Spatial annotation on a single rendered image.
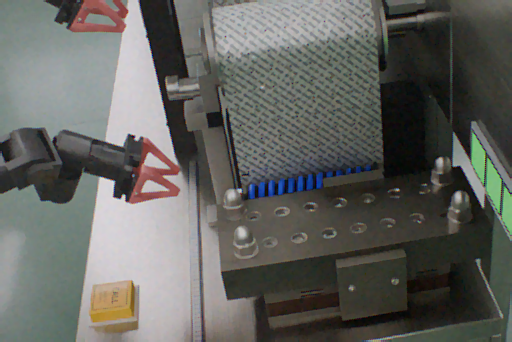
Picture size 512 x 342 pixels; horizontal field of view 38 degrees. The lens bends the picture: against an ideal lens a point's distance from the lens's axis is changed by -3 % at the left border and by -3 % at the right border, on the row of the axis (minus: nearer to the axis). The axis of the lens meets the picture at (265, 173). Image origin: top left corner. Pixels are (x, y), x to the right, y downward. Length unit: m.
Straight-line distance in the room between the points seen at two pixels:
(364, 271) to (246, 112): 0.30
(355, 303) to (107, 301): 0.40
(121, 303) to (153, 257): 0.14
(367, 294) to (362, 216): 0.12
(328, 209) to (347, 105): 0.16
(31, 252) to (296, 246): 1.98
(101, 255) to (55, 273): 1.46
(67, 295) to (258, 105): 1.69
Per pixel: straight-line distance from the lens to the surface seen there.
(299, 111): 1.18
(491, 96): 0.93
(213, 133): 1.28
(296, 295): 1.15
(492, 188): 0.96
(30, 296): 2.80
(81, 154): 1.19
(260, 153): 1.21
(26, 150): 1.16
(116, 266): 1.36
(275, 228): 1.15
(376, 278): 1.11
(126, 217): 1.46
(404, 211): 1.16
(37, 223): 3.13
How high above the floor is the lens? 1.75
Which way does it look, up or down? 35 degrees down
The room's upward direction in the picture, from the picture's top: 9 degrees counter-clockwise
